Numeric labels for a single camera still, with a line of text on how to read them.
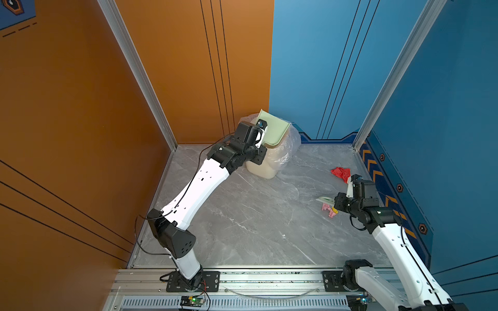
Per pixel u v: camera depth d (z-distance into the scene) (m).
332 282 0.72
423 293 0.39
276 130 0.73
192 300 0.71
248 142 0.55
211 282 0.74
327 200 0.82
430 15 0.71
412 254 0.44
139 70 0.85
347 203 0.67
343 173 1.05
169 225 0.42
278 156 0.88
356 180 0.70
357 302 0.70
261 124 0.63
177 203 0.44
